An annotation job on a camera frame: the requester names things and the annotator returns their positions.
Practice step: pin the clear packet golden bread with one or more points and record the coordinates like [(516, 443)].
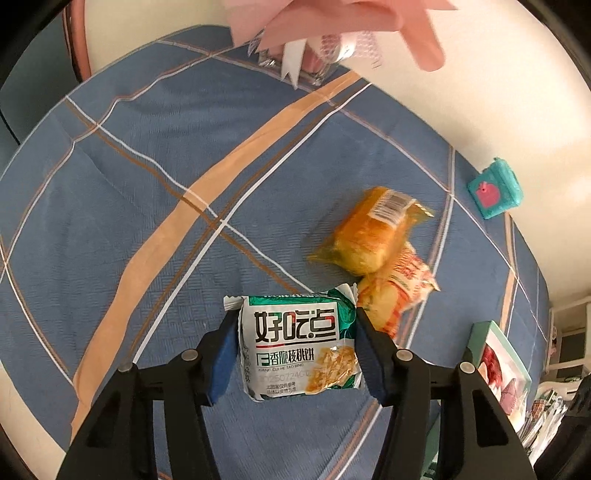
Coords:
[(369, 235)]

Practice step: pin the clear glass vase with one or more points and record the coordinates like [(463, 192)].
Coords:
[(318, 69)]

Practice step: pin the blue plaid bed sheet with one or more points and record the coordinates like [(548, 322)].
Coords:
[(115, 184)]

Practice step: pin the green white cracker packet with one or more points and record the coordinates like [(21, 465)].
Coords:
[(295, 341)]

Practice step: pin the white shelf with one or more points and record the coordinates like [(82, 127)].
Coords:
[(568, 318)]

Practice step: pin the teal rimmed white tray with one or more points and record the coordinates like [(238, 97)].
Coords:
[(480, 332)]

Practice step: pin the small teal box pink print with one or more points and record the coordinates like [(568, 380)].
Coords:
[(496, 189)]

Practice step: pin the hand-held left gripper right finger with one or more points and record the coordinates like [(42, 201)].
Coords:
[(371, 369)]

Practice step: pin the dark grey panel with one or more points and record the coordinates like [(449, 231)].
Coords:
[(27, 83)]

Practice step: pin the dotted sheer ribbon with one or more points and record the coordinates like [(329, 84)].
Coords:
[(364, 46)]

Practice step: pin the white ribbon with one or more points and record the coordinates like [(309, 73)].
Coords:
[(293, 60)]

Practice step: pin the pink snack packet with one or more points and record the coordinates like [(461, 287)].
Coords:
[(511, 397)]

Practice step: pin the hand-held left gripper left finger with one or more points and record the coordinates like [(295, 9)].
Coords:
[(221, 364)]

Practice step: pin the pink paper flower bouquet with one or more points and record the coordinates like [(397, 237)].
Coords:
[(369, 18)]

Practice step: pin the pile of papers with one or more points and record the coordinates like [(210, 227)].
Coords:
[(545, 415)]

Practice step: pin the red candy packet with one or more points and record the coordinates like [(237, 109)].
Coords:
[(491, 367)]

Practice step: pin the orange striped bread packet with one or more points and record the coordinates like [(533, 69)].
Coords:
[(397, 286)]

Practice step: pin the black object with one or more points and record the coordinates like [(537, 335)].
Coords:
[(577, 424)]

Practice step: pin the pink bed headboard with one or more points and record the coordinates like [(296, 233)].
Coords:
[(78, 41)]

